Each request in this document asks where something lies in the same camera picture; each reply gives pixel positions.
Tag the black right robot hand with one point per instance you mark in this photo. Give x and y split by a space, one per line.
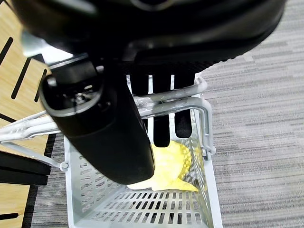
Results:
133 35

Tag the white plastic shopping basket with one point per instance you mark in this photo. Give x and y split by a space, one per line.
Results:
142 204

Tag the wooden slatted shelf unit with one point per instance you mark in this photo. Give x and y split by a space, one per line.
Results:
19 78

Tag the yellow leafy cabbage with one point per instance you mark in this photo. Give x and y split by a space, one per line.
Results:
172 166

